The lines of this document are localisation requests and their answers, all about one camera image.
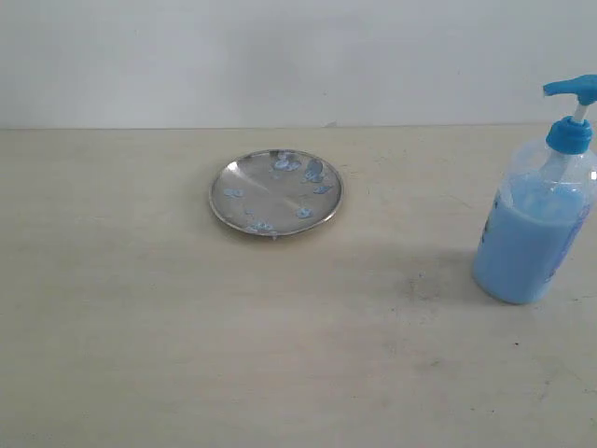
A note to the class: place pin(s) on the round steel plate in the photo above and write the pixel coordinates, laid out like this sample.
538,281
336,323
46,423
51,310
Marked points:
276,193

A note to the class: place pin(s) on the blue soap pump bottle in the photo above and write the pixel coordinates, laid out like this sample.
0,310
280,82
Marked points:
541,204

